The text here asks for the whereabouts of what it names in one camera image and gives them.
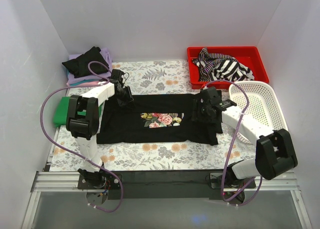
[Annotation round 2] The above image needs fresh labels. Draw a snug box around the black floral print t-shirt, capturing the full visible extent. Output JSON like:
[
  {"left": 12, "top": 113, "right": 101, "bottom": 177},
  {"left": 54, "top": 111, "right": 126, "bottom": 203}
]
[{"left": 97, "top": 93, "right": 208, "bottom": 145}]

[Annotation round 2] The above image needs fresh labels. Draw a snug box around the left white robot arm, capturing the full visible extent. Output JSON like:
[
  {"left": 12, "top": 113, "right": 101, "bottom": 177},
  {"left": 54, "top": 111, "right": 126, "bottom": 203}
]
[{"left": 66, "top": 69, "right": 134, "bottom": 189}]

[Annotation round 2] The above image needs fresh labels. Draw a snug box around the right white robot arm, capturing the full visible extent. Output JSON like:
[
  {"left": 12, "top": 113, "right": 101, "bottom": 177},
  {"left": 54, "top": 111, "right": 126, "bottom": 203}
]
[{"left": 192, "top": 86, "right": 298, "bottom": 188}]

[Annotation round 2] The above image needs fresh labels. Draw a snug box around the folded pink shirt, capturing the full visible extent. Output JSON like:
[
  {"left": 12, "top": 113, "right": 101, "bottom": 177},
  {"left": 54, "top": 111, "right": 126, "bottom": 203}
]
[{"left": 66, "top": 80, "right": 100, "bottom": 87}]

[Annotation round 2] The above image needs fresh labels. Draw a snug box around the floral patterned table mat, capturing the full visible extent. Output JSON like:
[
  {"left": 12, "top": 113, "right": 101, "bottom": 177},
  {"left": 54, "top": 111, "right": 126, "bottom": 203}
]
[{"left": 49, "top": 60, "right": 256, "bottom": 172}]

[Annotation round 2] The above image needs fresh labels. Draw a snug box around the black white striped shirt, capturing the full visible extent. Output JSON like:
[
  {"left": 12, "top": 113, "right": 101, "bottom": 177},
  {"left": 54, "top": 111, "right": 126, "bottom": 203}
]
[{"left": 192, "top": 47, "right": 255, "bottom": 82}]

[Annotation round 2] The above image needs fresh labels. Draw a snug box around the folded teal shirt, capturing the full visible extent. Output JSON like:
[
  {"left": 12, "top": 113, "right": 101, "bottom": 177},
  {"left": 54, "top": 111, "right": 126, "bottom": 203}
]
[{"left": 66, "top": 71, "right": 86, "bottom": 86}]

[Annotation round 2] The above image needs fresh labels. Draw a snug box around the folded lavender shirt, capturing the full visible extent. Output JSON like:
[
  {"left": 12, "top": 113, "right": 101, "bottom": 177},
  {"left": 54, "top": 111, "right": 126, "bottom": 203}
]
[{"left": 66, "top": 47, "right": 114, "bottom": 87}]

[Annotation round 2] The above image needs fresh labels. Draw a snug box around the folded black shirt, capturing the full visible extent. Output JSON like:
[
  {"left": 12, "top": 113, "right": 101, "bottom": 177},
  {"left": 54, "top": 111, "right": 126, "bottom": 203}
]
[{"left": 62, "top": 46, "right": 109, "bottom": 78}]

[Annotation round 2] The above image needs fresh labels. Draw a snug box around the white perforated plastic basket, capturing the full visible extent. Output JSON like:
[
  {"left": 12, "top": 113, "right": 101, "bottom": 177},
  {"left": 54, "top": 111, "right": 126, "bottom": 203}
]
[{"left": 228, "top": 80, "right": 288, "bottom": 130}]

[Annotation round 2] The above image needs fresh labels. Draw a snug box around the folded green shirt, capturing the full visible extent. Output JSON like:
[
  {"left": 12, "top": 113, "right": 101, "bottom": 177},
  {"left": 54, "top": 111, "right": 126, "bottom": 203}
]
[{"left": 53, "top": 95, "right": 101, "bottom": 135}]

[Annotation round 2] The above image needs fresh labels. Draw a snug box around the red plastic tray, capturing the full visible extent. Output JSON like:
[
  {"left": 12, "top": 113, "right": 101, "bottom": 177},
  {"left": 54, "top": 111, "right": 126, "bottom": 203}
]
[{"left": 187, "top": 46, "right": 270, "bottom": 90}]

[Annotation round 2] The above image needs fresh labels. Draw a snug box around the aluminium frame rail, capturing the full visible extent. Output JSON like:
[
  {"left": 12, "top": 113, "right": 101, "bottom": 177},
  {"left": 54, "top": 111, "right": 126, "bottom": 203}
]
[{"left": 31, "top": 170, "right": 300, "bottom": 192}]

